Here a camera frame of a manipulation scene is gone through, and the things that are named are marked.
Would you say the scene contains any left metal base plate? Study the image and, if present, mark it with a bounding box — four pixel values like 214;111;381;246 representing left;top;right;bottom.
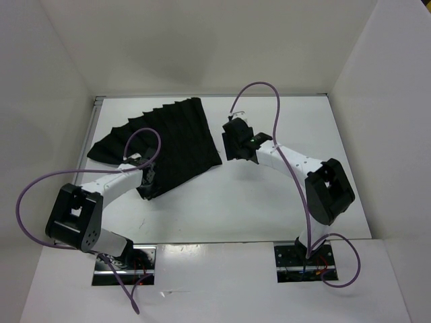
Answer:
92;246;156;287

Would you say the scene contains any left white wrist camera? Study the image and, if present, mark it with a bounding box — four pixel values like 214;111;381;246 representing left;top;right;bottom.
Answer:
123;153;142;166

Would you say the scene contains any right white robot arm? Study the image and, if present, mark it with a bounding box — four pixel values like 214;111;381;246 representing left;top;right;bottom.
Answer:
222;118;356;264

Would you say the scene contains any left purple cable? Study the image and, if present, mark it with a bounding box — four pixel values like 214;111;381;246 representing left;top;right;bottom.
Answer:
16;127;162;316

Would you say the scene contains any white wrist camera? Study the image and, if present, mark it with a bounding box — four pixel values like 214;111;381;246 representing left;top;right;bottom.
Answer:
230;110;248;122
123;153;142;166

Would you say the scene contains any purple cable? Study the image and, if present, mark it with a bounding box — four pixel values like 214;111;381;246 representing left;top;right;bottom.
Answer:
16;127;162;316
229;81;361;289

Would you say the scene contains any black pleated skirt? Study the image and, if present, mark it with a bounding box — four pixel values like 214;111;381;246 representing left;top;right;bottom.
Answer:
87;98;222;198

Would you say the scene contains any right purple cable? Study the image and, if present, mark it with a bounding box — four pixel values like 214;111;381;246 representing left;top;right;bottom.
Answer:
229;81;361;289

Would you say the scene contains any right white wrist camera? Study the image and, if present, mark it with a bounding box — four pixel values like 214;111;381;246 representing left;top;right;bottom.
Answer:
230;110;248;122

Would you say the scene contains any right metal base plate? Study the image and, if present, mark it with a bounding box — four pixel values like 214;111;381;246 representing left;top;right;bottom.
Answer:
273;242;338;283

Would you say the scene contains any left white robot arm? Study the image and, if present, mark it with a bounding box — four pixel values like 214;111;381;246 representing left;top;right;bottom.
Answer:
45;153;155;269

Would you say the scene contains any metal base plate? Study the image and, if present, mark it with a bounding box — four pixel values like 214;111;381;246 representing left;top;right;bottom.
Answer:
273;242;338;283
92;246;156;287

